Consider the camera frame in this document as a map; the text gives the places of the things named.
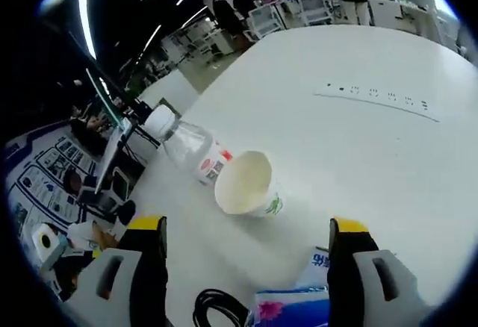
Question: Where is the blue white display board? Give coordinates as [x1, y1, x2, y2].
[7, 132, 90, 231]

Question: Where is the white table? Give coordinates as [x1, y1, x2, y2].
[126, 24, 478, 327]

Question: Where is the blue tissue packet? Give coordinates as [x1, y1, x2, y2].
[249, 284, 330, 327]

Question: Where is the curved ceiling light strip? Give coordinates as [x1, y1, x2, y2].
[77, 0, 99, 60]

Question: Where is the built-in table power strip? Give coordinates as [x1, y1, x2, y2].
[312, 82, 442, 123]

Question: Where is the grey monitor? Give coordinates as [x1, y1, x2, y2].
[94, 116, 138, 194]

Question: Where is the white slatted cart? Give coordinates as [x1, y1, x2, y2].
[300, 0, 334, 25]
[248, 4, 289, 40]

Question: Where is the black cable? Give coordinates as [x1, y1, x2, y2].
[192, 287, 252, 327]

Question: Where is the white cabinet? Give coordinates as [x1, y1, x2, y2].
[367, 0, 405, 28]

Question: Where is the white paper cup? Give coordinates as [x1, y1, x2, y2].
[214, 150, 285, 218]

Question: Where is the clear plastic bottle red label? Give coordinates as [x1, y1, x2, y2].
[143, 105, 235, 187]

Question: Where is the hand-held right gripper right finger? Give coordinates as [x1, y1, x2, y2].
[327, 217, 436, 327]

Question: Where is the wet wipes pack blue lid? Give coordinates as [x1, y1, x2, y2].
[297, 250, 332, 290]

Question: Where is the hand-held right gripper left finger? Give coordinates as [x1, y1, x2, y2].
[69, 215, 170, 327]

